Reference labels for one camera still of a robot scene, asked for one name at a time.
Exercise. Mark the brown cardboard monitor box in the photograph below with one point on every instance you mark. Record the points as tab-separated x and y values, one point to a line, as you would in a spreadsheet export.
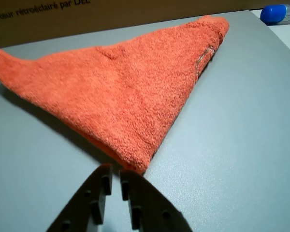
111	14

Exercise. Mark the grey table mat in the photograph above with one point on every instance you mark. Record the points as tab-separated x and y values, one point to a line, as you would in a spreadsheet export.
232	145

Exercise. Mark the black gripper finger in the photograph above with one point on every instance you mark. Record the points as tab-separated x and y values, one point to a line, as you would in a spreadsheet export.
154	207
87	203

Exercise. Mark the clear bottle with blue cap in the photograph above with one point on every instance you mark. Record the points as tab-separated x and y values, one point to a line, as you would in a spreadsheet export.
279	14

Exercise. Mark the orange terry towel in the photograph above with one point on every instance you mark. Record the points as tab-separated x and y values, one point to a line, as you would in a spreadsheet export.
125	91

